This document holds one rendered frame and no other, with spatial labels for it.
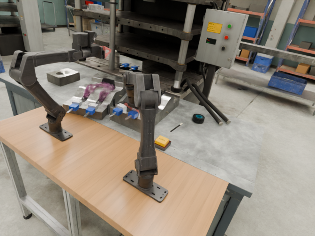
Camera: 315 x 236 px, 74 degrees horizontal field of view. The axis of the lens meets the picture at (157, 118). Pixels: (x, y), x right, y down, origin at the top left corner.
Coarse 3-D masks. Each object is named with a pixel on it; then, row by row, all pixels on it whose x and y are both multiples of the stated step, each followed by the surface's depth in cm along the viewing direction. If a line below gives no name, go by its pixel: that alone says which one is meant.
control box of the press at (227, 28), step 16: (208, 16) 160; (224, 16) 155; (240, 16) 150; (208, 32) 164; (224, 32) 159; (240, 32) 155; (208, 48) 169; (224, 48) 162; (208, 64) 176; (224, 64) 168; (208, 80) 185; (208, 96) 195
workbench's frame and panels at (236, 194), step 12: (12, 84) 158; (12, 96) 177; (24, 96) 166; (12, 108) 184; (24, 108) 176; (36, 108) 167; (228, 192) 106; (240, 192) 97; (228, 204) 109; (216, 216) 119; (228, 216) 113; (216, 228) 124
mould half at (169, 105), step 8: (168, 96) 140; (168, 104) 140; (176, 104) 156; (160, 112) 132; (112, 120) 130; (120, 120) 126; (128, 120) 123; (136, 120) 120; (160, 120) 137; (136, 128) 123
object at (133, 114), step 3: (132, 108) 119; (129, 111) 117; (132, 111) 118; (135, 111) 118; (129, 114) 116; (132, 114) 116; (135, 114) 116; (138, 114) 119; (129, 117) 114; (132, 117) 116; (135, 117) 117; (138, 117) 120
